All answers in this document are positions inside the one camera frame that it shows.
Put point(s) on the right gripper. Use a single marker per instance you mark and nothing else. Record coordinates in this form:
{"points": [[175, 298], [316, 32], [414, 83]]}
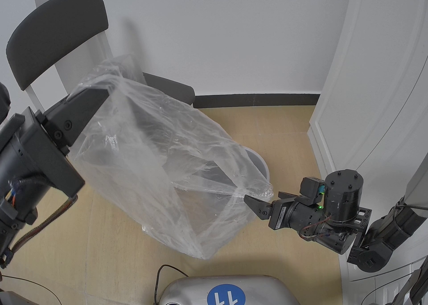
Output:
{"points": [[284, 215]]}

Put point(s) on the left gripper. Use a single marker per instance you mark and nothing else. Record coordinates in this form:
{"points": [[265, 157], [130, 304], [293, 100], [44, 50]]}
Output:
{"points": [[40, 163]]}

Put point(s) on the clear plastic bag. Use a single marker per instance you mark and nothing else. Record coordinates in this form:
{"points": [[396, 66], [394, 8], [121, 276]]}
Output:
{"points": [[150, 169]]}

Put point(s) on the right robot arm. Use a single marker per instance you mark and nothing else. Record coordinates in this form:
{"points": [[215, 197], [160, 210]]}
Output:
{"points": [[344, 196]]}

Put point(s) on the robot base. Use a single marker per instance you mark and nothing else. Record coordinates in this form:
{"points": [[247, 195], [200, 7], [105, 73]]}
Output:
{"points": [[194, 290]]}

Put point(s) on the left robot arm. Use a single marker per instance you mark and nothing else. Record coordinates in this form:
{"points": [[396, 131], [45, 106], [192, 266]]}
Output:
{"points": [[10, 233]]}

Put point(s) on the pale grey trash bin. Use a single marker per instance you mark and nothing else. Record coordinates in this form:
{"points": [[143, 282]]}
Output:
{"points": [[259, 163]]}

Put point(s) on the dark grey padded white chair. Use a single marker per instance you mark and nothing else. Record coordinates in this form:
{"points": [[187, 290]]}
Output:
{"points": [[56, 29]]}

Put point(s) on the white panelled door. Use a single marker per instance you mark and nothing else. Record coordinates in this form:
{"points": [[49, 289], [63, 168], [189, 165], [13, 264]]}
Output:
{"points": [[367, 62]]}

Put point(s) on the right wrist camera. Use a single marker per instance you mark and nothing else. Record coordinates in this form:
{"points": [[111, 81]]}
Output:
{"points": [[311, 188]]}

